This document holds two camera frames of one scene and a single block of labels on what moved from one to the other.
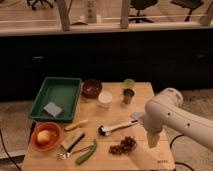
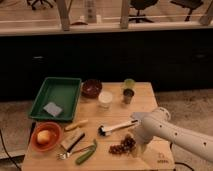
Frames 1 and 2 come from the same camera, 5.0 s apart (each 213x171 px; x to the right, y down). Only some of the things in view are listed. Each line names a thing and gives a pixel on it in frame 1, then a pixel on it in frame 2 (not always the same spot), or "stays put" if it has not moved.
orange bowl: x=55 y=133 stays put
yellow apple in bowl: x=43 y=136 stays put
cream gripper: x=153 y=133 -> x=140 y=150
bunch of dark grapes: x=126 y=146 stays put
